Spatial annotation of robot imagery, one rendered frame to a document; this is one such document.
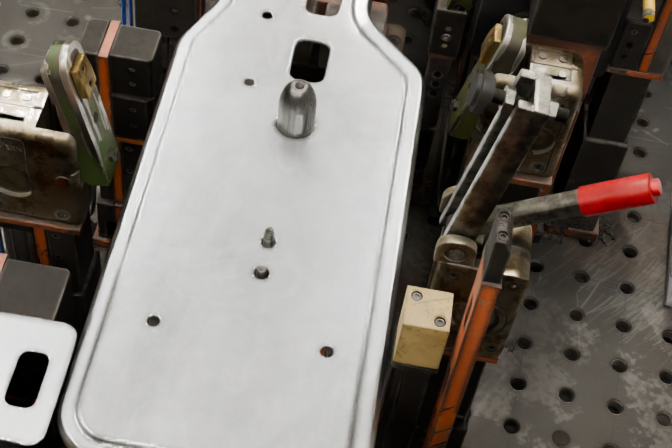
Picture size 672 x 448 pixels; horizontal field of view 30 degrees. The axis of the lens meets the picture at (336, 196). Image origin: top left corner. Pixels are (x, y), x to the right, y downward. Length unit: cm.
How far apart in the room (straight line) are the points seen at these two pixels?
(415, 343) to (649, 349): 51
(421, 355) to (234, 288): 15
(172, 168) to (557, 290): 51
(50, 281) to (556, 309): 59
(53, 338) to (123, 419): 8
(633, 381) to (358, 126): 44
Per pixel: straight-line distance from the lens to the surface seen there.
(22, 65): 153
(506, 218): 77
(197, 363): 92
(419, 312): 88
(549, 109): 81
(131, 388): 91
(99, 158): 101
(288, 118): 103
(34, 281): 99
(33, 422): 90
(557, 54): 106
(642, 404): 132
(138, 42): 113
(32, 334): 94
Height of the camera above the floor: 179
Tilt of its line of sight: 52 degrees down
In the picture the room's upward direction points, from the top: 9 degrees clockwise
